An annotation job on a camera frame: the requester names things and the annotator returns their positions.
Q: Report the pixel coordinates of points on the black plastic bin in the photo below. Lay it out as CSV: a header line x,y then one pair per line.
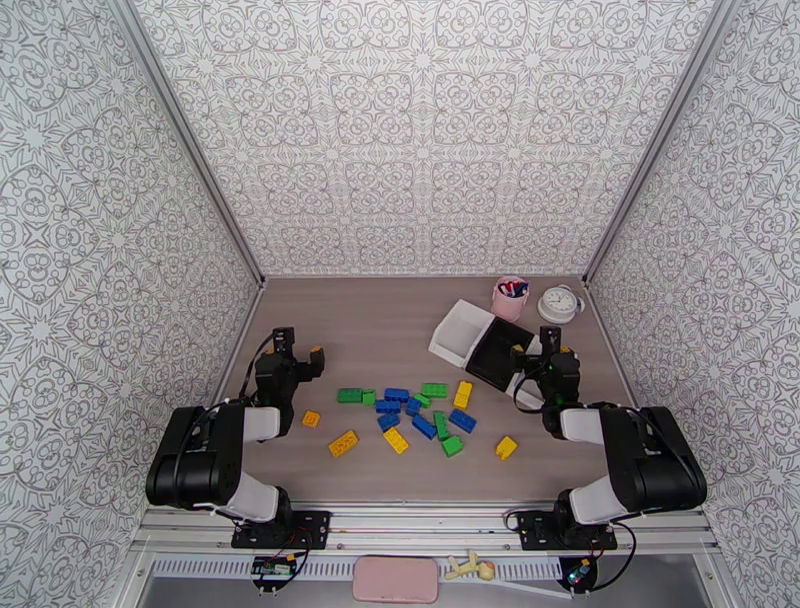
x,y
494,356

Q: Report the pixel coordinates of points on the white plastic bin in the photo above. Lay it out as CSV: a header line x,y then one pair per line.
x,y
459,328
531,400

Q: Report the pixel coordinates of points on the green long lego brick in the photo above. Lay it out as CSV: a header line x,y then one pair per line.
x,y
349,395
441,425
434,390

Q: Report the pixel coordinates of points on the yellow short lego brick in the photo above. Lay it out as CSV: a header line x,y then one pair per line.
x,y
465,387
462,402
506,447
310,419

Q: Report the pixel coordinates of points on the green small lego brick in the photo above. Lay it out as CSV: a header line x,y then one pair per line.
x,y
369,397
424,400

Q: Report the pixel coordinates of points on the blue long lego brick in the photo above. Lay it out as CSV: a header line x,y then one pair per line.
x,y
462,421
396,394
388,422
387,406
424,427

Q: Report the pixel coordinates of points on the yellow long lego brick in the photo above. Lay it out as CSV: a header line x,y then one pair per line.
x,y
395,440
343,444

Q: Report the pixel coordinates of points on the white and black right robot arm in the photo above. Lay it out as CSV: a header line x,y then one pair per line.
x,y
650,462

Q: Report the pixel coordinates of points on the white alarm clock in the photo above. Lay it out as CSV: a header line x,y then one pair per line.
x,y
558,304

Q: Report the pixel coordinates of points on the pink metal bucket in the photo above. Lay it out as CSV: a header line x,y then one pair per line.
x,y
509,307

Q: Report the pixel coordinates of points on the blue small lego brick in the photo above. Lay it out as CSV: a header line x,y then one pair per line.
x,y
413,407

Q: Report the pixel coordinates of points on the green short lego brick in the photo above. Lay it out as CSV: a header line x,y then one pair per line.
x,y
452,446

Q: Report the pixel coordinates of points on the green circuit board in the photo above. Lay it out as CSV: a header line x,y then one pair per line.
x,y
273,567

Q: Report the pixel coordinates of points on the small lit circuit board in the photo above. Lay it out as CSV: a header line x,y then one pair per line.
x,y
580,572

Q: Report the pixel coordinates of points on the beige toy figure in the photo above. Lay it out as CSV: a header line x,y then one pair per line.
x,y
467,565

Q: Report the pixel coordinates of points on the pink rectangular pad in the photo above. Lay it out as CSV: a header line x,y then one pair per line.
x,y
395,579

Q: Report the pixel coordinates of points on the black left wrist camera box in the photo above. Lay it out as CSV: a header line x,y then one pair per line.
x,y
283,337

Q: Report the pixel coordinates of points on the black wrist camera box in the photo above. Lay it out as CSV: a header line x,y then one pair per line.
x,y
550,337
283,337

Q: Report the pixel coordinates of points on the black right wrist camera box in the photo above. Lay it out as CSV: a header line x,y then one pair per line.
x,y
550,337

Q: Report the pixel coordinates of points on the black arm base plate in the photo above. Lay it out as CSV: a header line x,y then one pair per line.
x,y
312,528
537,531

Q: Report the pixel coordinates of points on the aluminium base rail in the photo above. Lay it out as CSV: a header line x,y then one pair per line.
x,y
425,522

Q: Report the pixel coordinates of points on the black round mount disc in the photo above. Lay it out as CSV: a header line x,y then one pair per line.
x,y
564,565

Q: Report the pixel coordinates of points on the aluminium frame post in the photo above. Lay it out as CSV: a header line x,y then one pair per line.
x,y
188,134
664,134

